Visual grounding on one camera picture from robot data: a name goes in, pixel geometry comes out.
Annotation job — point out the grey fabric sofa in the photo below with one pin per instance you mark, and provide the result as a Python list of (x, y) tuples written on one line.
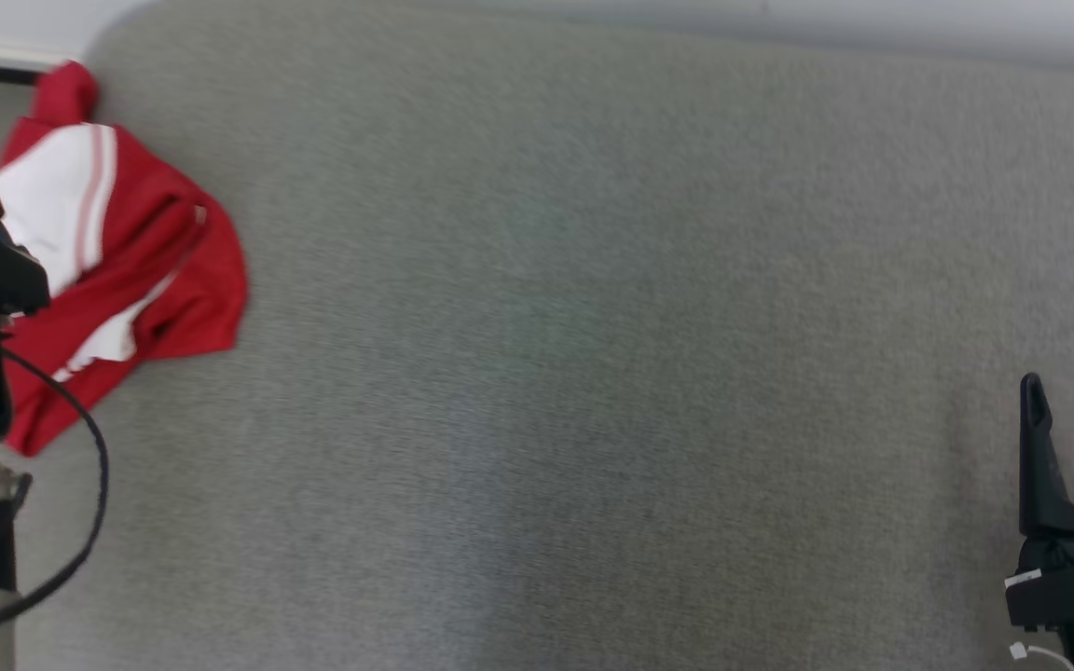
[(593, 354)]

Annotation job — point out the red Bulls 23 jersey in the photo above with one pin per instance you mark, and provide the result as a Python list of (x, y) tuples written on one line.
[(164, 270)]

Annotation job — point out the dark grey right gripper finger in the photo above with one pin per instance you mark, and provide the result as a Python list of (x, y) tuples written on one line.
[(1045, 485)]

